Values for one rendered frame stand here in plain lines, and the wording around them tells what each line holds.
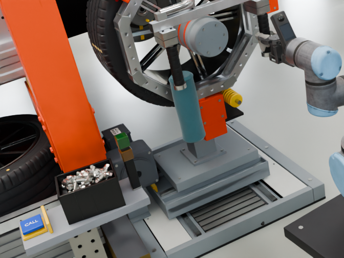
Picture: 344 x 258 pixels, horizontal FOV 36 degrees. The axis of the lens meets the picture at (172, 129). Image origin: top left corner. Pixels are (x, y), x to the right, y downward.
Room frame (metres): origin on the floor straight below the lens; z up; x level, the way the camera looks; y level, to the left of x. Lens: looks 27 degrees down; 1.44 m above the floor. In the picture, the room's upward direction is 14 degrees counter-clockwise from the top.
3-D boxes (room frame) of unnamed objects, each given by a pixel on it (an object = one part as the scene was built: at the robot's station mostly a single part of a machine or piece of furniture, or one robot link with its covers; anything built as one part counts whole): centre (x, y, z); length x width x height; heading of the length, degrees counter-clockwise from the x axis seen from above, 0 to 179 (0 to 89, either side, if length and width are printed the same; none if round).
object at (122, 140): (1.54, 0.17, 0.64); 0.04 x 0.04 x 0.04; 16
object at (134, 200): (1.48, 0.36, 0.44); 0.43 x 0.17 x 0.03; 106
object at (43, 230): (1.44, 0.52, 0.46); 0.08 x 0.08 x 0.01; 16
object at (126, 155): (1.54, 0.17, 0.59); 0.04 x 0.04 x 0.04; 16
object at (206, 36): (1.81, -0.18, 0.85); 0.21 x 0.14 x 0.14; 16
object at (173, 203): (2.03, -0.09, 0.13); 0.50 x 0.36 x 0.10; 106
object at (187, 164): (2.04, -0.11, 0.32); 0.40 x 0.30 x 0.28; 106
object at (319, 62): (1.42, -0.47, 0.81); 0.12 x 0.09 x 0.10; 16
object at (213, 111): (1.91, -0.15, 0.48); 0.16 x 0.12 x 0.17; 16
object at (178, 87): (1.60, -0.06, 0.83); 0.04 x 0.04 x 0.16
